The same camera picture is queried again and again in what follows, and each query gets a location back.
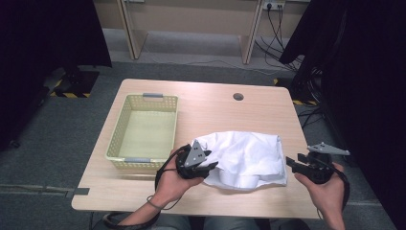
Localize right hand-held gripper cable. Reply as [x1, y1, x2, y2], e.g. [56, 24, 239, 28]
[314, 154, 351, 214]

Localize white shirt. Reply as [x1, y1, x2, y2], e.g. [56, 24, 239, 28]
[191, 130, 288, 192]

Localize bundle of black power cables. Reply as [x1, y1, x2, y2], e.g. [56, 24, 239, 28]
[254, 4, 303, 73]

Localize person's left hand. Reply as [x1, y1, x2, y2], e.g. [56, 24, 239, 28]
[150, 149, 205, 209]

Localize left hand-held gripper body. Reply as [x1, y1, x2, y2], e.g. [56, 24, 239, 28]
[175, 139, 214, 180]

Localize yellow-green plastic basket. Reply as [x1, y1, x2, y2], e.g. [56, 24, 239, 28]
[104, 92, 180, 171]

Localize black curtain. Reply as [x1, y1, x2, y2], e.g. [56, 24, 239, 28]
[0, 0, 113, 151]
[279, 0, 406, 230]

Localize white power outlet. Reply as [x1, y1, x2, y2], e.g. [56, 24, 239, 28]
[261, 0, 286, 11]

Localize person's right leg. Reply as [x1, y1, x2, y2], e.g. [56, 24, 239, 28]
[202, 217, 261, 230]

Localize black stand base striped tape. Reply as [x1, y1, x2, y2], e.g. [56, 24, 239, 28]
[273, 66, 324, 107]
[48, 65, 101, 100]

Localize hand-held gripper cable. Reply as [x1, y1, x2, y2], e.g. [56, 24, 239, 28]
[101, 143, 192, 230]
[314, 154, 351, 214]

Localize black floor cables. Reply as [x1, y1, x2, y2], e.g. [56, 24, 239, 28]
[297, 104, 326, 129]

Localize left hand-held gripper cable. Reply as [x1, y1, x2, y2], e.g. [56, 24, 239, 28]
[101, 143, 192, 230]

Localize person's leg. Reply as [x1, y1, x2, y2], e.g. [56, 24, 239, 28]
[157, 215, 192, 230]
[202, 217, 261, 230]

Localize beige wooden desk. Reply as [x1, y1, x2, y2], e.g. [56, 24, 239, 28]
[93, 0, 310, 65]

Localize person's left leg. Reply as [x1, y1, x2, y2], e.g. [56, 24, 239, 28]
[157, 215, 192, 230]

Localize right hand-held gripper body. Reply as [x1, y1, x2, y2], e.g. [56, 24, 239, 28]
[301, 142, 351, 186]

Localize person's right hand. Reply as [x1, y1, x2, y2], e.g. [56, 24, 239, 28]
[294, 163, 348, 216]

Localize white floor cable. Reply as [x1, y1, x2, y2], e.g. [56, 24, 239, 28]
[143, 44, 280, 77]

